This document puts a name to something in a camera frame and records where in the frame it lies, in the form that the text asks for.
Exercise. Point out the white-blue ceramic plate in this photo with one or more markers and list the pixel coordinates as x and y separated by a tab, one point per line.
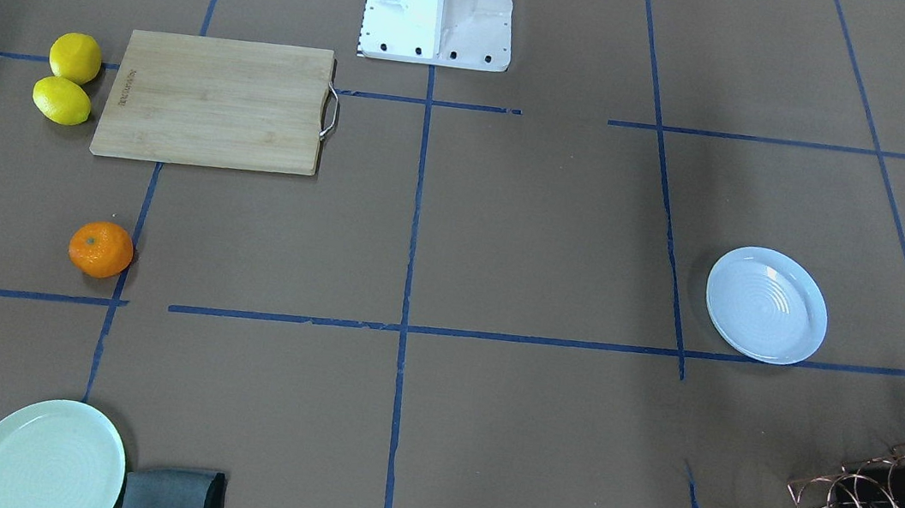
766	306

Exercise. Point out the orange mandarin fruit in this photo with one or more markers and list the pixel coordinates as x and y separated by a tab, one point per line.
101	249

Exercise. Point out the pale green plate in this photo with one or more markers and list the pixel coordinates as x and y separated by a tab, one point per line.
60	454

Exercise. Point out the bamboo cutting board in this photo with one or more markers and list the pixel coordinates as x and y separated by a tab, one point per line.
194	100

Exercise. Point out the folded grey cloth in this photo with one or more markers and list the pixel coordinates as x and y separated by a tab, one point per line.
175	488

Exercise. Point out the yellow lemon near board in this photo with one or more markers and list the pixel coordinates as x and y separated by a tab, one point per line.
61	100

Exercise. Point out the yellow lemon at edge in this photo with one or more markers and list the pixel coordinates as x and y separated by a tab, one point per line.
75	57

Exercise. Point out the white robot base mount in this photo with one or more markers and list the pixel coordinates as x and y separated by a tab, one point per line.
467	34

